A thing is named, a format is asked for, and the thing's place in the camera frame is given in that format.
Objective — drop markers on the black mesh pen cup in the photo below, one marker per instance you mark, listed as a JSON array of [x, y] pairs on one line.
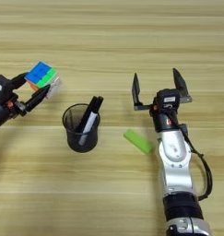
[[81, 143]]

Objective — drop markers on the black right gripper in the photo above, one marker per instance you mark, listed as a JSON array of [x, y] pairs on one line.
[[165, 120]]

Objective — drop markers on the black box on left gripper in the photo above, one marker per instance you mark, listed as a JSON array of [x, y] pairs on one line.
[[1, 87]]

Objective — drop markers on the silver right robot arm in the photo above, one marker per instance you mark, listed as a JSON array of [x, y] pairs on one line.
[[174, 162]]

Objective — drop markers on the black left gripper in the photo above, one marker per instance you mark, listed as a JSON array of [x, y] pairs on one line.
[[2, 112]]

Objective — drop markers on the white marker with black cap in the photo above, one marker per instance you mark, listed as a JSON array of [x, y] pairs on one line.
[[90, 121]]

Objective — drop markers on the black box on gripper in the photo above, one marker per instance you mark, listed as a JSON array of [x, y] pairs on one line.
[[1, 87], [168, 98]]

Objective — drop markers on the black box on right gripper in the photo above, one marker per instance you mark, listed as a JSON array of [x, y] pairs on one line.
[[168, 98]]

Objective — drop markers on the green rectangular block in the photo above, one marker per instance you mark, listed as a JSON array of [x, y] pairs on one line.
[[138, 142]]

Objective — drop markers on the black pen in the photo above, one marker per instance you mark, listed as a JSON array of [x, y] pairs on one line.
[[87, 112]]

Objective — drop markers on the multicoloured puzzle cube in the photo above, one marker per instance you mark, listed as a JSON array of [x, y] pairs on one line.
[[41, 75]]

